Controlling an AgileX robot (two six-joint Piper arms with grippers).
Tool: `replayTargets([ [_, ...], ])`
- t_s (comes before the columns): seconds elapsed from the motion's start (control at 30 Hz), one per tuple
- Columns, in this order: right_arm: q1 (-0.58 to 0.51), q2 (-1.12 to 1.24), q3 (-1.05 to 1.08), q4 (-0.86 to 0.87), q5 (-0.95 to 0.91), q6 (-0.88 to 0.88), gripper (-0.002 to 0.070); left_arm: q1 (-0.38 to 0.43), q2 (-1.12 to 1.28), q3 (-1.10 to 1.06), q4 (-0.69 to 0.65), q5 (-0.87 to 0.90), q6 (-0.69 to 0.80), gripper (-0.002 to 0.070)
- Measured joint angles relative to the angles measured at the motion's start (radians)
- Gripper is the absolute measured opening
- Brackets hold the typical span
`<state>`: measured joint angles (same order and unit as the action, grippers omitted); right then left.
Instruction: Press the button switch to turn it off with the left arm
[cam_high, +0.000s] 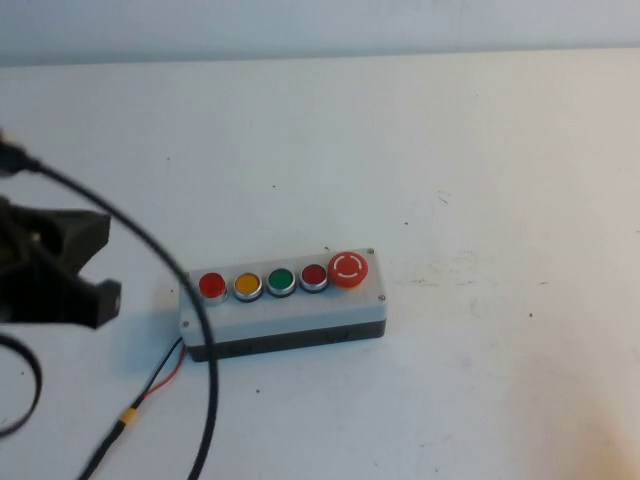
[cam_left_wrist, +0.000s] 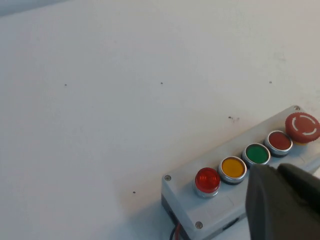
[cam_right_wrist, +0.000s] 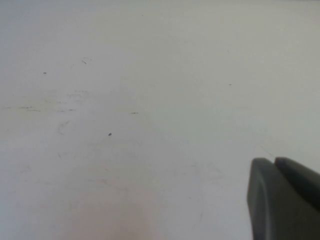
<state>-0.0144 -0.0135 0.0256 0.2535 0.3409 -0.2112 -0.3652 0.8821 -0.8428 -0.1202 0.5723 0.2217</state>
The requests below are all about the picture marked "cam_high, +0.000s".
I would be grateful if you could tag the dark red push button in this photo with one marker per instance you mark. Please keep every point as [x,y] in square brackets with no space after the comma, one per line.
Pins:
[313,276]

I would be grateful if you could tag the green push button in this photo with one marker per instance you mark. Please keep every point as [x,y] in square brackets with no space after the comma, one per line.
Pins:
[280,280]

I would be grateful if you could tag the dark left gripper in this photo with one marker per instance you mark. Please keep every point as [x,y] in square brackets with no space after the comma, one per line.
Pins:
[12,250]

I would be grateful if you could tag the grey black button control box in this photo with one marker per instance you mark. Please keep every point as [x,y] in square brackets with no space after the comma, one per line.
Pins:
[300,315]

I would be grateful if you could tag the red illuminated push button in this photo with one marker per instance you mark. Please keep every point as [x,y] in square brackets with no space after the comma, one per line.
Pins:
[214,286]

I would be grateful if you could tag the red emergency stop mushroom button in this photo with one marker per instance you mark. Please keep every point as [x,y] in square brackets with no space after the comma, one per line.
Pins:
[348,269]

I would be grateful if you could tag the yellow push button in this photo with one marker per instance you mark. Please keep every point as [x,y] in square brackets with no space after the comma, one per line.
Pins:
[247,285]

